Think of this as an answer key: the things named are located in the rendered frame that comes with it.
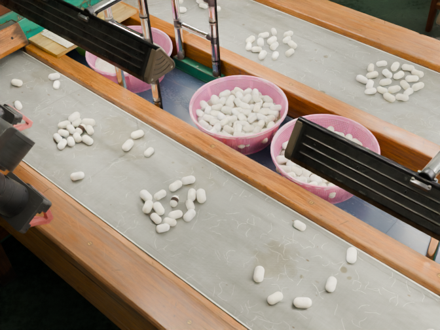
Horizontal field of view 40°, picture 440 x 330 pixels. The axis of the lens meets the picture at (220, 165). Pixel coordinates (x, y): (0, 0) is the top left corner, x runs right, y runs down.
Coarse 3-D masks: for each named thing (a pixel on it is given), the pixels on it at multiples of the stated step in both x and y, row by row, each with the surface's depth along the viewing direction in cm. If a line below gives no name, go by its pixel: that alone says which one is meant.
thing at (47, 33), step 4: (44, 32) 193; (48, 32) 193; (48, 36) 191; (52, 36) 191; (56, 36) 191; (56, 40) 189; (60, 40) 189; (64, 40) 189; (60, 44) 188; (64, 44) 187; (68, 44) 187; (72, 44) 187
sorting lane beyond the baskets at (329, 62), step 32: (128, 0) 213; (160, 0) 212; (192, 0) 211; (224, 0) 209; (192, 32) 196; (224, 32) 195; (256, 32) 194; (320, 32) 192; (288, 64) 180; (320, 64) 179; (352, 64) 179; (416, 64) 177; (352, 96) 168; (416, 96) 166; (416, 128) 157
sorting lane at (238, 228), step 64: (0, 64) 188; (64, 128) 164; (128, 128) 163; (128, 192) 146; (256, 192) 144; (192, 256) 131; (256, 256) 130; (320, 256) 129; (256, 320) 119; (320, 320) 118; (384, 320) 118
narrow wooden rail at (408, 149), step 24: (168, 24) 195; (192, 48) 186; (240, 72) 177; (264, 72) 174; (288, 96) 168; (312, 96) 165; (360, 120) 157; (384, 144) 154; (408, 144) 149; (432, 144) 149
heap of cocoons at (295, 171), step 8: (328, 128) 158; (344, 136) 159; (360, 144) 154; (280, 152) 156; (280, 160) 151; (288, 160) 151; (288, 168) 148; (296, 168) 148; (296, 176) 149; (304, 176) 147; (312, 176) 146; (312, 184) 144; (320, 184) 144; (328, 184) 147
